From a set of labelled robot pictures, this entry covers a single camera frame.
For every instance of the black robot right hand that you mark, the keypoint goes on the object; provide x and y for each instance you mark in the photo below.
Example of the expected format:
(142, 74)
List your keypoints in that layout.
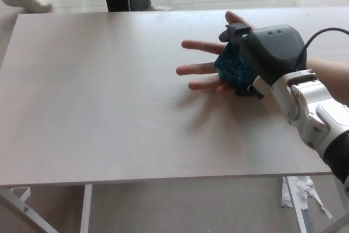
(275, 53)

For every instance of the person's bare hand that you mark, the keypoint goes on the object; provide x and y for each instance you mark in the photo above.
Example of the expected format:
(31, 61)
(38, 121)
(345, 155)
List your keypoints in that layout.
(199, 46)

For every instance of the blue tape-wrapped cube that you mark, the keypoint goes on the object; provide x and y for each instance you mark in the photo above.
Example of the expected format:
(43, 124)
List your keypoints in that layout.
(231, 66)

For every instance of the person's bare forearm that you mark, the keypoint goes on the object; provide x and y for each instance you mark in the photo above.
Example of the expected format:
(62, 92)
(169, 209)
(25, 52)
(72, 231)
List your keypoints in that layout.
(332, 80)

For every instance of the white sneaker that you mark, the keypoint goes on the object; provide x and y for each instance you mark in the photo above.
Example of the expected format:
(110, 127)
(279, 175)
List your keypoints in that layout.
(162, 8)
(30, 1)

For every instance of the white slanted table leg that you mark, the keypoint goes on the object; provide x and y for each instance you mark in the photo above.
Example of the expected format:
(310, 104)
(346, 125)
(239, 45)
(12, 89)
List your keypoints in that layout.
(298, 211)

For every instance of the white vertical table leg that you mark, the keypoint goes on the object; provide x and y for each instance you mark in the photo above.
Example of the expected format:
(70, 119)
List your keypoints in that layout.
(86, 208)

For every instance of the grey diagonal table brace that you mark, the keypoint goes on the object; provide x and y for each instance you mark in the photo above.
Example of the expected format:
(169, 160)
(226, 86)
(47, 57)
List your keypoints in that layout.
(21, 214)

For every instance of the white table hook bracket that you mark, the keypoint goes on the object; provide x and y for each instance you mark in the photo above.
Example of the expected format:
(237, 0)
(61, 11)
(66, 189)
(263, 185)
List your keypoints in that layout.
(26, 192)

